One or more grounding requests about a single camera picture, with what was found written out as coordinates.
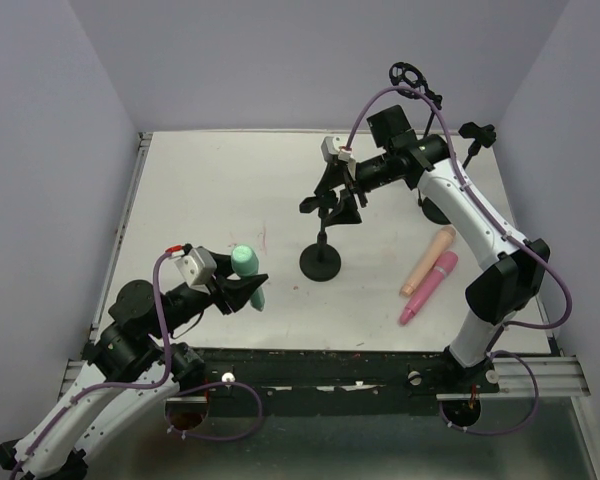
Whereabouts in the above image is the green toy microphone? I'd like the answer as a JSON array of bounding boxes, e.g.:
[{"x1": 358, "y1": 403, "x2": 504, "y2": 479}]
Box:
[{"x1": 230, "y1": 244, "x2": 265, "y2": 312}]

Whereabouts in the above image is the black round-base clip stand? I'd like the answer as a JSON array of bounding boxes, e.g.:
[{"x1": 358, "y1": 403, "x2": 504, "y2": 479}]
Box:
[{"x1": 299, "y1": 191, "x2": 341, "y2": 282}]

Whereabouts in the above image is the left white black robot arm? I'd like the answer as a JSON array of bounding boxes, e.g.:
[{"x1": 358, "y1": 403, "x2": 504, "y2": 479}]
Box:
[{"x1": 0, "y1": 244, "x2": 269, "y2": 479}]

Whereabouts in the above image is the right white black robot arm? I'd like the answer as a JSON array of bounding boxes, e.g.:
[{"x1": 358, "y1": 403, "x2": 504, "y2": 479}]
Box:
[{"x1": 300, "y1": 105, "x2": 550, "y2": 369}]

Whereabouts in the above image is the black right clip stand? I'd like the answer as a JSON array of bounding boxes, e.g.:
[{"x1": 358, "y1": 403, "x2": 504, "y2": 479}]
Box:
[{"x1": 417, "y1": 122, "x2": 497, "y2": 226}]

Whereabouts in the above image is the peach toy microphone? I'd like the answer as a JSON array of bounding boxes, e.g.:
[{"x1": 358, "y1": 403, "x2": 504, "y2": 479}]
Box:
[{"x1": 399, "y1": 225, "x2": 456, "y2": 297}]

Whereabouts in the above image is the pink toy microphone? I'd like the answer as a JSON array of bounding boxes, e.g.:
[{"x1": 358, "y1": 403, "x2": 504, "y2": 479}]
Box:
[{"x1": 399, "y1": 251, "x2": 458, "y2": 326}]

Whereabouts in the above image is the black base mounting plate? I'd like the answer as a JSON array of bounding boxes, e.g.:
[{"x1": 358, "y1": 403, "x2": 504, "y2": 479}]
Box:
[{"x1": 165, "y1": 344, "x2": 499, "y2": 418}]

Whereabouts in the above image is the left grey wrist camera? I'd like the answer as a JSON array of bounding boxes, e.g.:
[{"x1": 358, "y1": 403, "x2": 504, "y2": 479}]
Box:
[{"x1": 172, "y1": 247, "x2": 217, "y2": 288}]

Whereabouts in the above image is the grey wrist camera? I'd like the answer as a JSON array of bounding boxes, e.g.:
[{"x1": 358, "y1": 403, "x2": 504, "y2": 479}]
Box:
[
  {"x1": 172, "y1": 247, "x2": 217, "y2": 288},
  {"x1": 321, "y1": 136, "x2": 357, "y2": 177}
]

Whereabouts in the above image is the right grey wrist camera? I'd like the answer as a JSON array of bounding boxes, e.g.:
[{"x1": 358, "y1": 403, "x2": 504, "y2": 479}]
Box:
[{"x1": 321, "y1": 136, "x2": 357, "y2": 177}]

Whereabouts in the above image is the black tripod ring stand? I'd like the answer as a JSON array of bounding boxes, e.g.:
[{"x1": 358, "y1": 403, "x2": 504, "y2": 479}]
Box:
[{"x1": 388, "y1": 61, "x2": 443, "y2": 110}]

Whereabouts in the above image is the left aluminium rail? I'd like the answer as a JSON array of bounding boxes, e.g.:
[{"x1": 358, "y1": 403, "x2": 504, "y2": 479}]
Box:
[{"x1": 58, "y1": 360, "x2": 101, "y2": 399}]

